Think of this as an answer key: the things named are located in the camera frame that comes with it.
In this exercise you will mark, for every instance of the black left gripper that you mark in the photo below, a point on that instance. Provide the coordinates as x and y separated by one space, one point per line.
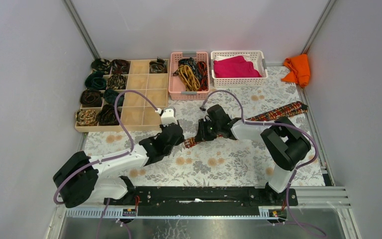
174 137

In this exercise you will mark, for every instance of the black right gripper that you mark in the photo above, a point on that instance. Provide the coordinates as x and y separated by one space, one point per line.
202 135

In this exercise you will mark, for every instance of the red checkered patterned tie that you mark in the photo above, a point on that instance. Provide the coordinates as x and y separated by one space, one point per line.
290 110

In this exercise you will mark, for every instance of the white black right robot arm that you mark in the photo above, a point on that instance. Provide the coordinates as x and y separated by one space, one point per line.
287 144

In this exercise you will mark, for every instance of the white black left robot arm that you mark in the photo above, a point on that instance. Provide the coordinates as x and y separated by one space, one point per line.
84 178

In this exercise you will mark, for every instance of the wooden compartment tray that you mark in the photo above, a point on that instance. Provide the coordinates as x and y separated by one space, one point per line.
144 92

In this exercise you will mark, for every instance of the white floral table mat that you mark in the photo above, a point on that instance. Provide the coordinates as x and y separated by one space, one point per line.
222 162

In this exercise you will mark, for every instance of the yellow patterned tie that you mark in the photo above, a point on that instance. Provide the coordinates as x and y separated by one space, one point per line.
188 78

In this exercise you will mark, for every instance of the pink plastic basket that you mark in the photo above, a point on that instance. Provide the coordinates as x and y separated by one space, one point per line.
177 89

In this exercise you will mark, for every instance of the magenta folded cloth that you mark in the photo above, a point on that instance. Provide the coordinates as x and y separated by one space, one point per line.
235 67

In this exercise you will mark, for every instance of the orange black tie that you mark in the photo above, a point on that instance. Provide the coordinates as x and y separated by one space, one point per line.
202 68

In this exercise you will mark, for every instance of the rolled black brown tie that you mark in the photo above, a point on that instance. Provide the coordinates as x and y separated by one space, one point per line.
107 115

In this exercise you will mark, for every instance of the dark teal patterned tie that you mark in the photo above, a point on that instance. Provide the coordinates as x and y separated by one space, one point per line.
189 62

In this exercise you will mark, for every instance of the rolled dark green tie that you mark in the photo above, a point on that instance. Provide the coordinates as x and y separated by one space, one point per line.
110 96

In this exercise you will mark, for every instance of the rolled brown dotted tie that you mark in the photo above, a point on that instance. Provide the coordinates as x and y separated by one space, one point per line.
116 82

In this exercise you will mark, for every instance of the white plastic basket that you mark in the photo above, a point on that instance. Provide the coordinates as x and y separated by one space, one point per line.
255 56

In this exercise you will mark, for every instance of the rolled grey striped tie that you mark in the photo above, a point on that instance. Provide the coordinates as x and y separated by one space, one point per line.
158 66

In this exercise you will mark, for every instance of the rolled tan patterned tie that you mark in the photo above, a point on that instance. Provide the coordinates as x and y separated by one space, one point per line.
86 117

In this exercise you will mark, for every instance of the rolled dark brown tie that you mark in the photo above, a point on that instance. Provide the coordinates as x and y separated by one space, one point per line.
91 98

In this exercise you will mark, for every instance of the rolled dark red tie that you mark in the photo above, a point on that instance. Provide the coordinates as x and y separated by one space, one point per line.
120 66

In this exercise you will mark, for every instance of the rolled teal tie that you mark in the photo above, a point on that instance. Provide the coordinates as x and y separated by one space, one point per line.
96 81

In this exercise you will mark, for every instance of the orange cloth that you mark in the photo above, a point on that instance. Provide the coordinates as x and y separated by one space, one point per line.
299 70

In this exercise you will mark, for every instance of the rolled camouflage tie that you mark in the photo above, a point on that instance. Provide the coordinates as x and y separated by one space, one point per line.
101 65

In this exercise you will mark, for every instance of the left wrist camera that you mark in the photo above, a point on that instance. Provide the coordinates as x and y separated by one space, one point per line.
168 116

